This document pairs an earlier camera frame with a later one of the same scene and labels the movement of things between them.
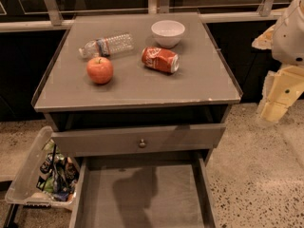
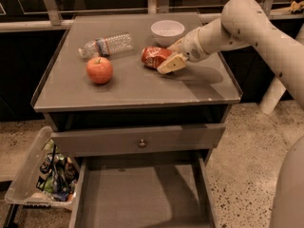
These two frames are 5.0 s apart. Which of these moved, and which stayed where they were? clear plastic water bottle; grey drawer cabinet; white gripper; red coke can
Moved: white gripper
Stayed: red coke can; clear plastic water bottle; grey drawer cabinet
